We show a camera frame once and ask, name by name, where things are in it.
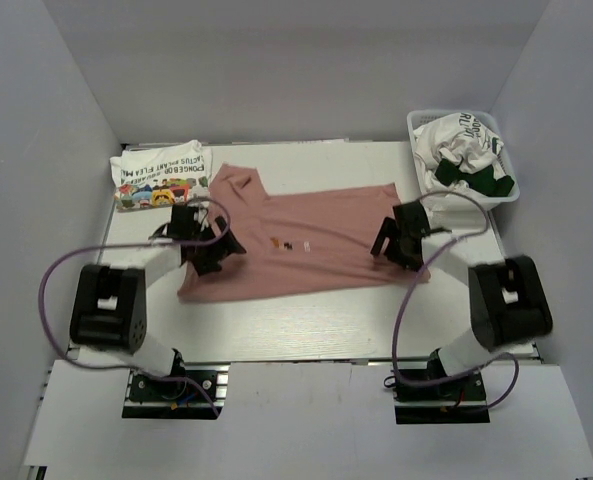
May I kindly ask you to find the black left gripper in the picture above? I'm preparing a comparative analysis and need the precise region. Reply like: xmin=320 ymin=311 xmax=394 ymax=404
xmin=190 ymin=216 xmax=245 ymax=276

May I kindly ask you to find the pink t-shirt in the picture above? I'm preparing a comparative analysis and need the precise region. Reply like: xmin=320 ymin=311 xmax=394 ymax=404
xmin=177 ymin=164 xmax=415 ymax=303

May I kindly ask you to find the dark green t-shirt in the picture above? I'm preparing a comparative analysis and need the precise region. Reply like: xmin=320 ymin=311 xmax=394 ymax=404
xmin=435 ymin=159 xmax=515 ymax=197

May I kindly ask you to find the white t-shirt green lettering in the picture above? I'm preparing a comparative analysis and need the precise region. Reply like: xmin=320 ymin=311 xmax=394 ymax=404
xmin=413 ymin=112 xmax=505 ymax=178

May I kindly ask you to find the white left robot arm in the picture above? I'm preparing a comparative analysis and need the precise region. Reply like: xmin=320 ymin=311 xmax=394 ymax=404
xmin=69 ymin=201 xmax=246 ymax=399

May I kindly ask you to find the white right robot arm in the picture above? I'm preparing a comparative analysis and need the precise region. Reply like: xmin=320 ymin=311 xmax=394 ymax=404
xmin=371 ymin=199 xmax=553 ymax=399

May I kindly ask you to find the folded white cartoon print t-shirt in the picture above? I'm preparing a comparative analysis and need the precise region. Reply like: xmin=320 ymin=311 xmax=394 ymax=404
xmin=110 ymin=140 xmax=213 ymax=212

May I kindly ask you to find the white plastic laundry basket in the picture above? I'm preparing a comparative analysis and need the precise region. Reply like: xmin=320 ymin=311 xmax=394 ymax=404
xmin=407 ymin=109 xmax=520 ymax=211

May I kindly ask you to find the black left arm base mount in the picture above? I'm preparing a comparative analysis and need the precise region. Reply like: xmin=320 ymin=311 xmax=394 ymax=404
xmin=122 ymin=365 xmax=229 ymax=420

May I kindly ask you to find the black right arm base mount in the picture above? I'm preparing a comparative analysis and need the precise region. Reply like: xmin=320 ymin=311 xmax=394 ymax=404
xmin=383 ymin=373 xmax=490 ymax=425

